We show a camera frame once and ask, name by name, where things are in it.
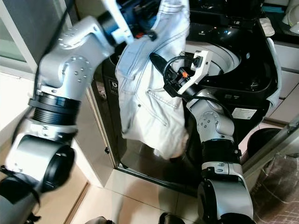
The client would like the white rounded appliance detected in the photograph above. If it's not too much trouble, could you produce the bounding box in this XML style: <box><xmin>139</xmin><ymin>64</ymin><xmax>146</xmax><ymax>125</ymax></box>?
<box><xmin>282</xmin><ymin>2</ymin><xmax>299</xmax><ymax>36</ymax></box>

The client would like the black round bin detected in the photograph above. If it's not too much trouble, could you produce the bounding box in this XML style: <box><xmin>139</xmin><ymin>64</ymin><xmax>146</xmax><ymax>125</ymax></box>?
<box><xmin>245</xmin><ymin>127</ymin><xmax>282</xmax><ymax>160</ymax></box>

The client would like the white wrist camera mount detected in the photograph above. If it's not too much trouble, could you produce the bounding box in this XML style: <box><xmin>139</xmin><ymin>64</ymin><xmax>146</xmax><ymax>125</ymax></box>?
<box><xmin>177</xmin><ymin>49</ymin><xmax>214</xmax><ymax>94</ymax></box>
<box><xmin>104</xmin><ymin>0</ymin><xmax>135</xmax><ymax>46</ymax></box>

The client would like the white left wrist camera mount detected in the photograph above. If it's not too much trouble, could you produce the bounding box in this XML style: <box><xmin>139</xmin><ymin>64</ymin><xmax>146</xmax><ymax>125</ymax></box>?
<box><xmin>104</xmin><ymin>0</ymin><xmax>135</xmax><ymax>46</ymax></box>

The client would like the small white object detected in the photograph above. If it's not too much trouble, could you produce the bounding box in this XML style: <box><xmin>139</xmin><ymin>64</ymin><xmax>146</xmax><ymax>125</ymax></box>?
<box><xmin>259</xmin><ymin>17</ymin><xmax>277</xmax><ymax>37</ymax></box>

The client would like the white framed glass window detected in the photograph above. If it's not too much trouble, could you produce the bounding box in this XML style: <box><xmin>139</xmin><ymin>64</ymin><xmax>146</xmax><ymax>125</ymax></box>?
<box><xmin>0</xmin><ymin>0</ymin><xmax>77</xmax><ymax>81</ymax></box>

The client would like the grey right robot leg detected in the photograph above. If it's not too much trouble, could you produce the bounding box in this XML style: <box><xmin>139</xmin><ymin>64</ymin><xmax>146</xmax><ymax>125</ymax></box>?
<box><xmin>158</xmin><ymin>212</ymin><xmax>188</xmax><ymax>224</ymax></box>

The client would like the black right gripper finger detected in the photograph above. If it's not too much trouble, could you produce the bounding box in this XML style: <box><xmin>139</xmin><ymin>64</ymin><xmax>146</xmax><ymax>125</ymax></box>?
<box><xmin>149</xmin><ymin>52</ymin><xmax>175</xmax><ymax>82</ymax></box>

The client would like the black washing machine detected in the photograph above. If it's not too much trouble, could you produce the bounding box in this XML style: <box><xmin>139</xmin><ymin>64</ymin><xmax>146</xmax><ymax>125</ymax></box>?
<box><xmin>95</xmin><ymin>0</ymin><xmax>284</xmax><ymax>196</ymax></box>

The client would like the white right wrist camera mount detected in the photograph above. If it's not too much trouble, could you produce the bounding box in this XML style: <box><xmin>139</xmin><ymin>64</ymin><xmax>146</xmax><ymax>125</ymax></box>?
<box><xmin>177</xmin><ymin>49</ymin><xmax>214</xmax><ymax>94</ymax></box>

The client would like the grey patterned fabric chair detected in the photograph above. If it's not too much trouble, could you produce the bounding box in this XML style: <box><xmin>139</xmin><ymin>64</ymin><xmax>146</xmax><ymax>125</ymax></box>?
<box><xmin>241</xmin><ymin>124</ymin><xmax>299</xmax><ymax>224</ymax></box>

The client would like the white denim jacket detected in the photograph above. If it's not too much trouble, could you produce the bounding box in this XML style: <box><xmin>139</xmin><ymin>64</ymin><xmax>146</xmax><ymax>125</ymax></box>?
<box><xmin>115</xmin><ymin>0</ymin><xmax>191</xmax><ymax>160</ymax></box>

